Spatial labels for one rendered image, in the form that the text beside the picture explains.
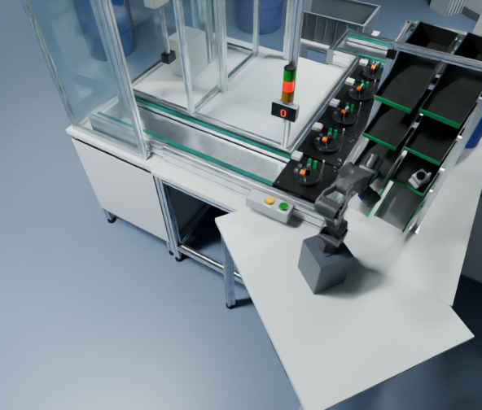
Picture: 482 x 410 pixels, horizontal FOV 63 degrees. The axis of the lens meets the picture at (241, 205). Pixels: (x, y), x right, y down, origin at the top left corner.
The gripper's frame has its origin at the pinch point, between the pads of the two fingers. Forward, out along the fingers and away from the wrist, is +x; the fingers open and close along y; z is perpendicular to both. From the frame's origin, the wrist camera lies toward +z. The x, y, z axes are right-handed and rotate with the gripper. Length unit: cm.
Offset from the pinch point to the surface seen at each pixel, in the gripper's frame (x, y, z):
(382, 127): -11.2, 11.3, 18.5
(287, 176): 23.7, 23.7, -18.9
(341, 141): 39.3, 23.2, 13.7
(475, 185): 52, -34, 52
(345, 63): 104, 72, 61
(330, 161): 33.8, 17.8, 2.6
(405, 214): 10.5, -20.6, 8.9
